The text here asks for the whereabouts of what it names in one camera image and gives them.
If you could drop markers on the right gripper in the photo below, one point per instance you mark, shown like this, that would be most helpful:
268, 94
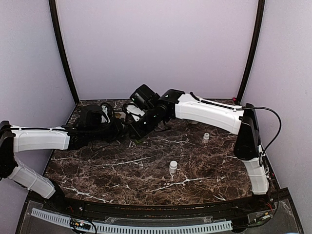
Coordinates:
140, 132

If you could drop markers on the white pill bottle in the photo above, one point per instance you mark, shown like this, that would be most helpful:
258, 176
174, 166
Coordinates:
173, 167
206, 137

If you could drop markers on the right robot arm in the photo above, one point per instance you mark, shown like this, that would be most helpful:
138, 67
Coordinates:
152, 109

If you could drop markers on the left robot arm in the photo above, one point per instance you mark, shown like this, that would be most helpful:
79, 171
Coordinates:
94, 123

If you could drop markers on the small green circuit board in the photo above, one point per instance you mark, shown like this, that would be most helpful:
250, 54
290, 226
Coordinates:
80, 225

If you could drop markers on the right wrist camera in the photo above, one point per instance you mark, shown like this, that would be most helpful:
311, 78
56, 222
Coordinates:
132, 111

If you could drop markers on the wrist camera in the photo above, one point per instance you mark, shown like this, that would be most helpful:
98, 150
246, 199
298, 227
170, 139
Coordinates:
132, 111
108, 113

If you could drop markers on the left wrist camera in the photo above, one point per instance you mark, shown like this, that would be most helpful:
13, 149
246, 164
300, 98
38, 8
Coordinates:
108, 113

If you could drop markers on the black front table rail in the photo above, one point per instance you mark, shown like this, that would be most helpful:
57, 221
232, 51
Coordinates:
160, 198

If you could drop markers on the white slotted cable duct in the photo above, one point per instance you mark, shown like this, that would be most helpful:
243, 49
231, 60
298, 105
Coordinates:
126, 226

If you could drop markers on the left black frame post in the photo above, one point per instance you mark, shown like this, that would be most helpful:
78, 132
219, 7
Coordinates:
61, 50

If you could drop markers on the black frame post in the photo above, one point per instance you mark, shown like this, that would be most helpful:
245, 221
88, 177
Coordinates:
61, 50
252, 50

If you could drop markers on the right black frame post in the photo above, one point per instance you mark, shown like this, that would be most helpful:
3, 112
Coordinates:
252, 50

